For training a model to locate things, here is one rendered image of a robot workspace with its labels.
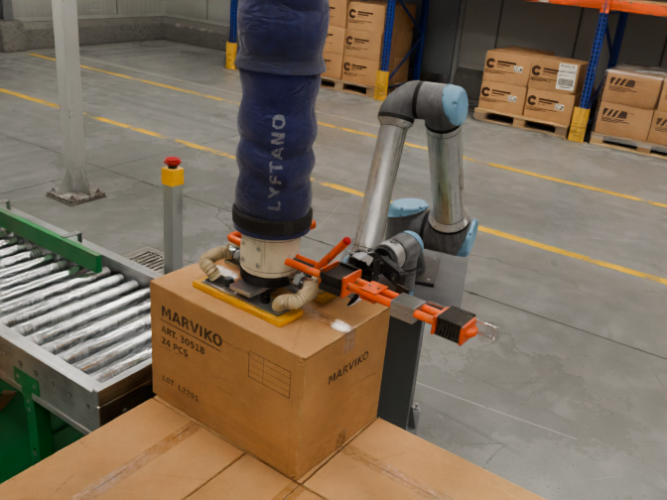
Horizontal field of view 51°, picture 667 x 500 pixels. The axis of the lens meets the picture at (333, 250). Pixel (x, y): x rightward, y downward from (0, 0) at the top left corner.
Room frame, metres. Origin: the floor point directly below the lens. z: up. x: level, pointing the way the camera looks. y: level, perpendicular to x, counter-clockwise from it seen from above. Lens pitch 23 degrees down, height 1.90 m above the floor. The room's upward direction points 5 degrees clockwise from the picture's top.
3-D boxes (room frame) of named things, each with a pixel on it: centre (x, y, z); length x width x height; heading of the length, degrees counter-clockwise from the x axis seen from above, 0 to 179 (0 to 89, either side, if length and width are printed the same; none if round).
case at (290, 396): (1.84, 0.18, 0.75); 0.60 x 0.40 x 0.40; 55
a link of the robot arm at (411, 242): (1.96, -0.21, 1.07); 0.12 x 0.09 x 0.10; 147
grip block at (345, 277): (1.71, -0.02, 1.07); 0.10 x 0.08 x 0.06; 146
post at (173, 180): (2.77, 0.69, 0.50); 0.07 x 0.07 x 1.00; 57
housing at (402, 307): (1.59, -0.20, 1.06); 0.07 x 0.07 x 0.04; 56
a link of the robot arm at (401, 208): (2.51, -0.28, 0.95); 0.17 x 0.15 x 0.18; 66
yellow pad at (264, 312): (1.78, 0.24, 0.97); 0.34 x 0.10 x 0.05; 56
